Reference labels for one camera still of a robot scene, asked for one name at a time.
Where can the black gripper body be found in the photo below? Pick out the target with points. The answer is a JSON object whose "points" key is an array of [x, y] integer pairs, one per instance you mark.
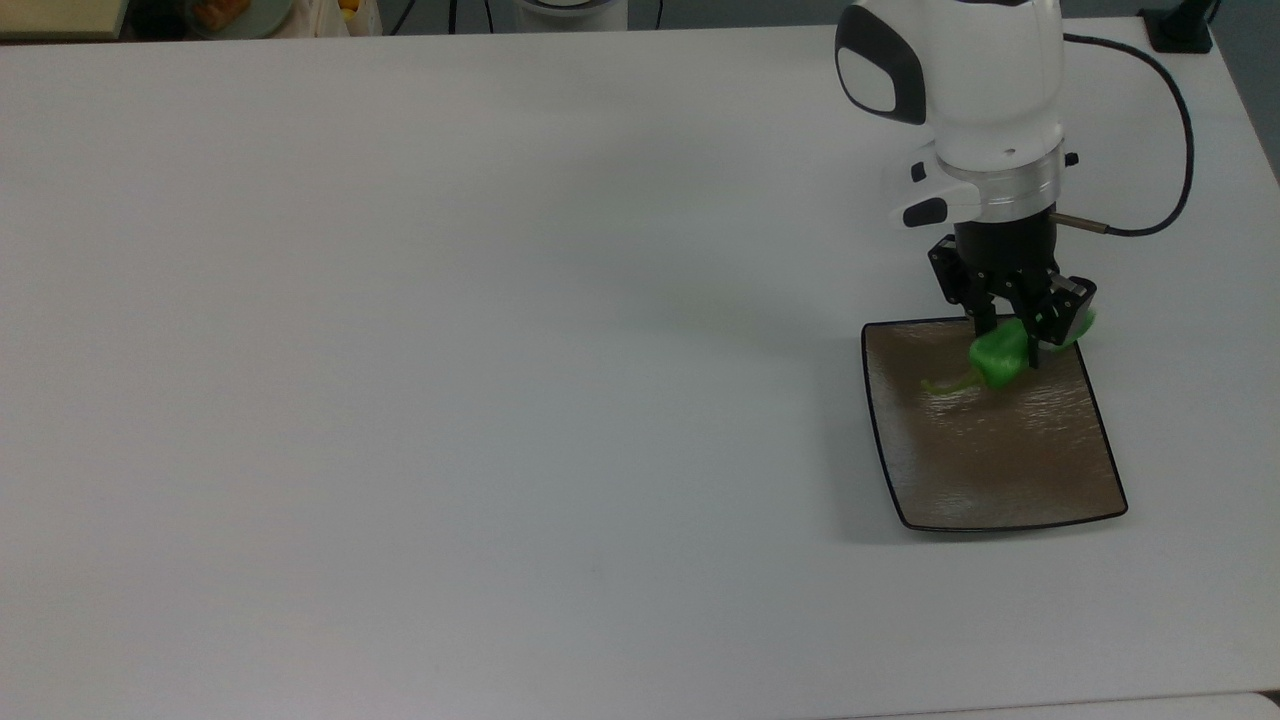
{"points": [[1005, 245]]}

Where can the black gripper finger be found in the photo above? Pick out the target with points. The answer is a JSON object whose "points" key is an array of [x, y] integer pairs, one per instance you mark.
{"points": [[983, 305], [1055, 310]]}

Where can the green chili pepper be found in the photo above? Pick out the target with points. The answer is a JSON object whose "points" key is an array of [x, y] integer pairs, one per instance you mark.
{"points": [[1000, 358]]}

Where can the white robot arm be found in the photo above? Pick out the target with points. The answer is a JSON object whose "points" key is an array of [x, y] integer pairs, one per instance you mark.
{"points": [[970, 90]]}

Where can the square brown ceramic plate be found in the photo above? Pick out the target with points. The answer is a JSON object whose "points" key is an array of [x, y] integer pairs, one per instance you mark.
{"points": [[1000, 450]]}

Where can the pale plate with orange food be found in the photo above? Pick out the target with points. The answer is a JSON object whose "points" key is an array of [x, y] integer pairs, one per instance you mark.
{"points": [[235, 14]]}

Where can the white bag with yellow item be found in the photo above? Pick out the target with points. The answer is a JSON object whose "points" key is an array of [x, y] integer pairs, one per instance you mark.
{"points": [[355, 18]]}

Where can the beige wooden board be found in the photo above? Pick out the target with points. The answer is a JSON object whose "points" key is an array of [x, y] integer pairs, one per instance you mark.
{"points": [[60, 16]]}

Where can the black table clamp mount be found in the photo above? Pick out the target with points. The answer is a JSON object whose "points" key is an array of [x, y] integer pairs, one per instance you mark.
{"points": [[1180, 28]]}

